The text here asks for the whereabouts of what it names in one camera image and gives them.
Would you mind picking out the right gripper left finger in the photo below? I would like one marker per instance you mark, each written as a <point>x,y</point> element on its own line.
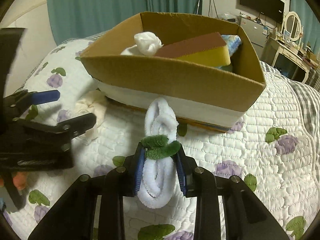
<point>72,216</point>

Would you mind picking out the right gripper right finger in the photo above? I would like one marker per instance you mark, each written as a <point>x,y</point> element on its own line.
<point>224,204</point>

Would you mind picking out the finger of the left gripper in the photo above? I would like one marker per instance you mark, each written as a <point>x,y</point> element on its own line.
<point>20,101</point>
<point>61,132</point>

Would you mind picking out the cream white cloth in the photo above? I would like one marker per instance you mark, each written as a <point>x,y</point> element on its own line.
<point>92,102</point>

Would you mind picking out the white green fuzzy socks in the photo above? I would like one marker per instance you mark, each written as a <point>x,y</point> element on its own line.
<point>160,145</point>

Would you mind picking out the brown yellow sponge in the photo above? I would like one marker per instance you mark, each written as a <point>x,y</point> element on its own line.
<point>208,50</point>

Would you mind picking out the blue tissue pack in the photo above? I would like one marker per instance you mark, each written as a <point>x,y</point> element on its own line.
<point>233,42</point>

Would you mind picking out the person's left hand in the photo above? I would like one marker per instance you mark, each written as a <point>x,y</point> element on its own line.
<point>20,179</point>

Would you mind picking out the large green curtain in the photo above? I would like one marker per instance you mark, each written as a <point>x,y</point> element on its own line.
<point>83,18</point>

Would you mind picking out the brown cardboard box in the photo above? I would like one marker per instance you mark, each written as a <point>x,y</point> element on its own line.
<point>199,94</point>

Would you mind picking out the white dressing table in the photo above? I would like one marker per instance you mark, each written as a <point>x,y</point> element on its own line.
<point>289,63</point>

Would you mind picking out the silver mini fridge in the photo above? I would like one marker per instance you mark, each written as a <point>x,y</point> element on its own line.
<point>256,32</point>

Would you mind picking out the white oval vanity mirror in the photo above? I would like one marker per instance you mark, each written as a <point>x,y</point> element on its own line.
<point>293,25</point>

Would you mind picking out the green window curtain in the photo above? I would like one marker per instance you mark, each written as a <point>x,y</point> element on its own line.
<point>309,22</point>

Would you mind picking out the black wall television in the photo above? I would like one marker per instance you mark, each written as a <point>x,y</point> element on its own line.
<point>273,9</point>

